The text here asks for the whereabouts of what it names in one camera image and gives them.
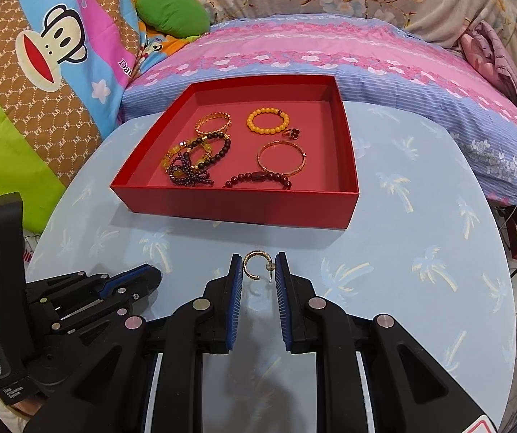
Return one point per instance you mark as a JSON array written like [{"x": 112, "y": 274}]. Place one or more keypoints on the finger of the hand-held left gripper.
[
  {"x": 123, "y": 279},
  {"x": 96, "y": 320}
]

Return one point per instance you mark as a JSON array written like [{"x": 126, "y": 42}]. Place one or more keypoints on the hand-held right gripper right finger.
[{"x": 284, "y": 306}]

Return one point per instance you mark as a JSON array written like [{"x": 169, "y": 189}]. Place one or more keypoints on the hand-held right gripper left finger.
[{"x": 235, "y": 306}]

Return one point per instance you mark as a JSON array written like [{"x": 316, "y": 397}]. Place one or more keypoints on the gold hoop earring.
[{"x": 245, "y": 264}]

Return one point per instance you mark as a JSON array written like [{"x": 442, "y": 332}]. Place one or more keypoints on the red shallow cardboard box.
[{"x": 240, "y": 203}]

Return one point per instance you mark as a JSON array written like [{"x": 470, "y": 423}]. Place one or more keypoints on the thin gold bangle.
[{"x": 305, "y": 157}]

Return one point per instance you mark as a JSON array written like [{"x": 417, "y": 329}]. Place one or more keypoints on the light blue palm print table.
[{"x": 420, "y": 234}]

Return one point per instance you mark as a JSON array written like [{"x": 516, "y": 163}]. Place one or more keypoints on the colourful cartoon monkey blanket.
[{"x": 24, "y": 121}]

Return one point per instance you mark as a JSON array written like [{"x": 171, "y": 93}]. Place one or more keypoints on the green pillow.
[{"x": 172, "y": 13}]

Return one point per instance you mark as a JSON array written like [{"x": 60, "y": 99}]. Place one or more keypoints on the pink and blue striped pillow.
[{"x": 398, "y": 54}]

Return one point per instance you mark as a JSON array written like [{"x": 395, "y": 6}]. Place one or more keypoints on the purple quilted cloth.
[{"x": 493, "y": 54}]

